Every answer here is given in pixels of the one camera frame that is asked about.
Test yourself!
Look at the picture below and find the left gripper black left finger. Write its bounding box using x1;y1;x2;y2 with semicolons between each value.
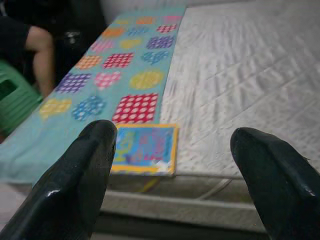
0;119;118;240

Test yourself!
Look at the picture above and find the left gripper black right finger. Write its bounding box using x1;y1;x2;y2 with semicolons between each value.
229;126;320;240

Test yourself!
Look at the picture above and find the teal blanket with dotted shapes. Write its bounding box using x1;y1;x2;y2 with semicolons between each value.
0;6;187;186

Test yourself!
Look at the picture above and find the colourful yellow-bordered children's book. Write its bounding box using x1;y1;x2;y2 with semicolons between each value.
109;122;180;177

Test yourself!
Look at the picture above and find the green plastic stool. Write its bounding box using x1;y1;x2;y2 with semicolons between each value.
0;59;45;138

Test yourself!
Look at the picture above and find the grey quilted mattress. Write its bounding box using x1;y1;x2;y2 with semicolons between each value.
99;0;320;235

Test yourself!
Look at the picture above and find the person's bare leg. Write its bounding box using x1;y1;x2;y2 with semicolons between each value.
24;24;56;98

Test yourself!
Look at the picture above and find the yellow mattress strap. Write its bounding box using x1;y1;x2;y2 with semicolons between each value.
141;176;161;194

